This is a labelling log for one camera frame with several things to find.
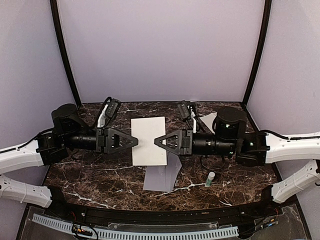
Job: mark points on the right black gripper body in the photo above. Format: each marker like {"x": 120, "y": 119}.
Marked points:
{"x": 187, "y": 142}

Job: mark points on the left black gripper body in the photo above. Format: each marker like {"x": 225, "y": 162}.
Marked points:
{"x": 101, "y": 141}

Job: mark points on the beige letter paper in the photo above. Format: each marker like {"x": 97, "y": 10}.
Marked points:
{"x": 146, "y": 130}

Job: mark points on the grey envelope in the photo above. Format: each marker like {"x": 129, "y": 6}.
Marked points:
{"x": 162, "y": 178}

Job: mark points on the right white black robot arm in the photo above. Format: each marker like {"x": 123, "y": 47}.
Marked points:
{"x": 251, "y": 149}

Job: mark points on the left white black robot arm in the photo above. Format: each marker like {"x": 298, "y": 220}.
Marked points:
{"x": 51, "y": 146}

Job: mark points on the green glue stick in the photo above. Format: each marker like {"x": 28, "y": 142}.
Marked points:
{"x": 210, "y": 177}

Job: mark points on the small circuit board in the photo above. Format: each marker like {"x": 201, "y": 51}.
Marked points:
{"x": 79, "y": 231}

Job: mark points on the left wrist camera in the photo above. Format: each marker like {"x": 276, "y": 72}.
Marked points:
{"x": 108, "y": 112}

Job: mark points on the black front rail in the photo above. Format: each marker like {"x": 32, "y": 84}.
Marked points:
{"x": 193, "y": 203}

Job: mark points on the white slotted cable duct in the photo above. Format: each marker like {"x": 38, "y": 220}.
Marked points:
{"x": 126, "y": 232}

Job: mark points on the left black frame post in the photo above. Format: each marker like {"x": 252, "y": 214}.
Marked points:
{"x": 63, "y": 52}

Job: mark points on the black frame post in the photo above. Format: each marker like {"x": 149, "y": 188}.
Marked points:
{"x": 63, "y": 52}
{"x": 258, "y": 53}

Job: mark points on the right black frame post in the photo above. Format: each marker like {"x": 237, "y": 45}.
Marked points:
{"x": 258, "y": 53}

